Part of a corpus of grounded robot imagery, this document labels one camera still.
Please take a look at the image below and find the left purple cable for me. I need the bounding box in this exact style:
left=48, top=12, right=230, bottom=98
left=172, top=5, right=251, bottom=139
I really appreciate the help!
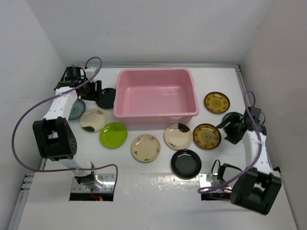
left=11, top=57, right=118, bottom=190

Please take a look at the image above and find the cream floral plate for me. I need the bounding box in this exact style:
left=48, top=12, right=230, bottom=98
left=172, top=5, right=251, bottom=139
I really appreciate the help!
left=130, top=134, right=161, bottom=163

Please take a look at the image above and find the pink plastic bin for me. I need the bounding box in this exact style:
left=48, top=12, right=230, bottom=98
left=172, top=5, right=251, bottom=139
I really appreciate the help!
left=113, top=68, right=200, bottom=125

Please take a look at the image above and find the blue patterned plate left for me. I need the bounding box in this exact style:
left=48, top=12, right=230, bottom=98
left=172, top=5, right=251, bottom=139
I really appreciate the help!
left=69, top=99, right=86, bottom=120

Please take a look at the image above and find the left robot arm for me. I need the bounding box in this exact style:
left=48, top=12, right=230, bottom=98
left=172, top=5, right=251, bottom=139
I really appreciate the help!
left=33, top=66, right=103, bottom=191

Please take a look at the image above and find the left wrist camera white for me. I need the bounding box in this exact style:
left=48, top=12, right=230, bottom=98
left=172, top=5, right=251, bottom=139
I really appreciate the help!
left=85, top=67, right=97, bottom=76

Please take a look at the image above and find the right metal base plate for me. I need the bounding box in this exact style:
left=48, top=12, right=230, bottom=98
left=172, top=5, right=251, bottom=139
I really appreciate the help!
left=199, top=173, right=232, bottom=194

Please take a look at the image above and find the cream plate black brushstroke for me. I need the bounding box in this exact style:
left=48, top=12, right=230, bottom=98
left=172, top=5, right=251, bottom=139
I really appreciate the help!
left=164, top=123, right=193, bottom=150

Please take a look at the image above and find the cream plate left brushstroke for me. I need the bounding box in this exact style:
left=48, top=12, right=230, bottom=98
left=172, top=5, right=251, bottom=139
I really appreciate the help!
left=80, top=108, right=107, bottom=133

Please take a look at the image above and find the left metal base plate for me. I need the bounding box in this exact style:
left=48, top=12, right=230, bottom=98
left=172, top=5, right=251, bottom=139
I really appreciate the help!
left=71, top=173, right=115, bottom=193

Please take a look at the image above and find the yellow patterned plate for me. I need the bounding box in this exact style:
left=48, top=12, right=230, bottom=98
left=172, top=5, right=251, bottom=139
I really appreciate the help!
left=203, top=92, right=230, bottom=114
left=193, top=123, right=222, bottom=150

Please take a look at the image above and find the metal base plate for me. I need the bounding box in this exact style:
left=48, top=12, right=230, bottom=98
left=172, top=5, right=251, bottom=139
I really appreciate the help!
left=71, top=173, right=115, bottom=193
left=199, top=173, right=232, bottom=194

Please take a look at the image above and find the lime green plate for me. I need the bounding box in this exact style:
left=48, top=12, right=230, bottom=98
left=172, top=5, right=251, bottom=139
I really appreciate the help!
left=99, top=122, right=128, bottom=149

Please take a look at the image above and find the blue patterned plate right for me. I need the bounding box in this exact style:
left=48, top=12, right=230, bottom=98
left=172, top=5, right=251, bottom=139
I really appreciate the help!
left=222, top=112, right=242, bottom=126

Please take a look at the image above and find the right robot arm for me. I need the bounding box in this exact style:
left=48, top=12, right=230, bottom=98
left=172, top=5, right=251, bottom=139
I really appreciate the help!
left=217, top=107, right=282, bottom=215

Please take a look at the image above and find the black plate front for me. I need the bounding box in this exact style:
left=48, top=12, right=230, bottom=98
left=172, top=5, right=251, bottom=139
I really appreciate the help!
left=170, top=149, right=202, bottom=180

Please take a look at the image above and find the blue patterned plate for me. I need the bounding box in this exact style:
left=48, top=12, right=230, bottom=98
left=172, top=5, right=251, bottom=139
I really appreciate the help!
left=69, top=99, right=86, bottom=120
left=222, top=112, right=242, bottom=126

